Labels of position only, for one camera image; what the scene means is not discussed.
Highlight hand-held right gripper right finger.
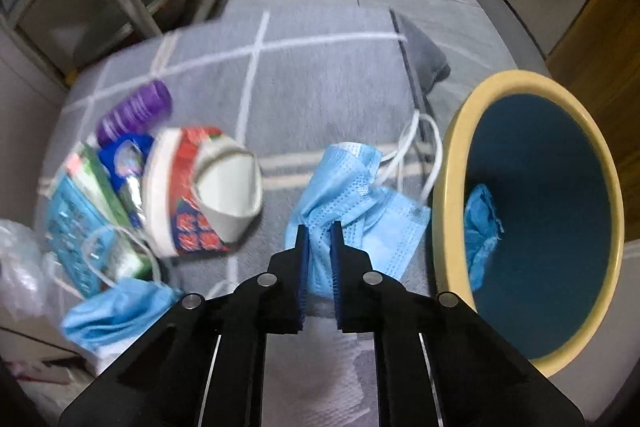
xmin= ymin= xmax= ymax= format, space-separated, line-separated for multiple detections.
xmin=330 ymin=222 xmax=583 ymax=427

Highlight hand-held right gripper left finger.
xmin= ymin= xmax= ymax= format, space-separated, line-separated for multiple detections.
xmin=57 ymin=224 xmax=308 ymax=427

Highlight white tissue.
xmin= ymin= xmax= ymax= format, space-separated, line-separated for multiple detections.
xmin=285 ymin=112 xmax=443 ymax=300

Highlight blue face mask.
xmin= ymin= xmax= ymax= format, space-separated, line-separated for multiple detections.
xmin=464 ymin=184 xmax=505 ymax=293
xmin=60 ymin=227 xmax=185 ymax=354

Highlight yellow rimmed blue trash bin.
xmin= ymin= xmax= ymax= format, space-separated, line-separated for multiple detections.
xmin=431 ymin=70 xmax=626 ymax=379

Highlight red printed paper cup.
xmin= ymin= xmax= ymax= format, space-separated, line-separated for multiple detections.
xmin=141 ymin=127 xmax=264 ymax=258

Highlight grey checked blanket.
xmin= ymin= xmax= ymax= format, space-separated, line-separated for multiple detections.
xmin=34 ymin=4 xmax=436 ymax=427

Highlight blue wet wipes packet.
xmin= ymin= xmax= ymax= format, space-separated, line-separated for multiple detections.
xmin=98 ymin=133 xmax=155 ymax=228

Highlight teal printed packet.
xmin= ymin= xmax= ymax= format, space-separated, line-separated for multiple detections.
xmin=45 ymin=179 xmax=131 ymax=300

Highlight purple plastic bottle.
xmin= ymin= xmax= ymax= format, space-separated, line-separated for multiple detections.
xmin=96 ymin=79 xmax=173 ymax=146

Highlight dark grey cloth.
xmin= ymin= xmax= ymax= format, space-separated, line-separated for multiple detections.
xmin=395 ymin=9 xmax=451 ymax=95

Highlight clear plastic bag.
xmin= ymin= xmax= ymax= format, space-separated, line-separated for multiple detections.
xmin=0 ymin=219 xmax=66 ymax=323

